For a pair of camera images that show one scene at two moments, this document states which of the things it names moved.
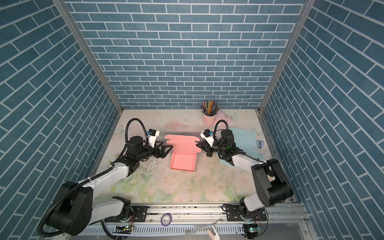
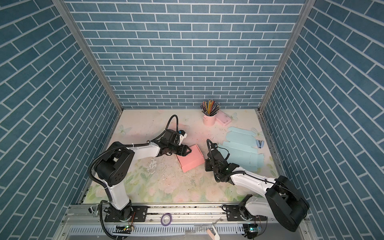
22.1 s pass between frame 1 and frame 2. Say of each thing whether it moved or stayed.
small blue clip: stayed
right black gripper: moved
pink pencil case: moved
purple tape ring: stayed
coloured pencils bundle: stayed
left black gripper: moved
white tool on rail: stayed
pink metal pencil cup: stayed
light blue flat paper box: stayed
